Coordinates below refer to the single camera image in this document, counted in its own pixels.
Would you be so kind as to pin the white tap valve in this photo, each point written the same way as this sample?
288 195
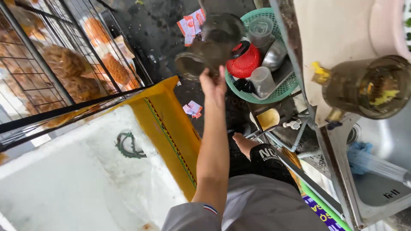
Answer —
292 123

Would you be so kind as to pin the orange white paper scraps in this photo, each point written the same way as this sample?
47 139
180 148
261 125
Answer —
190 25

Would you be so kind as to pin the yellow plastic crate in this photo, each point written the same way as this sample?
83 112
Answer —
167 131

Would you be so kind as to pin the clear glass jar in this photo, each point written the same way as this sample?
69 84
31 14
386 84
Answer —
213 41

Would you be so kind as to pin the blue cloth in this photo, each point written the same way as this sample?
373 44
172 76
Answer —
358 157

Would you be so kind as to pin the stainless steel sink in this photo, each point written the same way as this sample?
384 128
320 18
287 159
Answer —
385 141

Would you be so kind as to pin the pink plastic basin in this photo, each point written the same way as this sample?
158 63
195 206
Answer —
388 25

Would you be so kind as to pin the black plastic lid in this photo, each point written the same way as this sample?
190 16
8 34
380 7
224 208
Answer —
244 85

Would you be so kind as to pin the blender pitcher with yellow peels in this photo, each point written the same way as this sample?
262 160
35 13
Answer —
362 88

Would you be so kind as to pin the white foam box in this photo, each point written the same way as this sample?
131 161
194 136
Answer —
80 186

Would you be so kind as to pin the green plastic basket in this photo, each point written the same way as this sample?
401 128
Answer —
282 88

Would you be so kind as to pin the small torn paper scraps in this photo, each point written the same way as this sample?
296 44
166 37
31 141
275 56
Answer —
193 109

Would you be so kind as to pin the red plastic strainer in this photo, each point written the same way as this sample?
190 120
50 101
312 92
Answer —
245 62

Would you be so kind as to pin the clear plastic measuring cup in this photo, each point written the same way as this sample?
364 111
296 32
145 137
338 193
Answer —
260 30

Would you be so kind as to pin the grey water pipes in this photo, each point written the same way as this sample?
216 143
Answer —
297 138

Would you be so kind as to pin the colourful printed banner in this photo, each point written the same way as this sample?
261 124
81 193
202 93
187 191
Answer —
318 208

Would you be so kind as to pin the person's foot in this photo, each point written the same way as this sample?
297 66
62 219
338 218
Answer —
244 144

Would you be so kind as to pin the steel bowl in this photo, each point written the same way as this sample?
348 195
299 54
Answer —
274 56

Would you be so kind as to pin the person's left hand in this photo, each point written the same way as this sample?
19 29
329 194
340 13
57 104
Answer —
213 86

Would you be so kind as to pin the person's grey shirt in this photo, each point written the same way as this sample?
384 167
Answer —
257 205

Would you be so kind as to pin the person's black trouser leg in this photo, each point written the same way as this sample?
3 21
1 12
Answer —
268 163

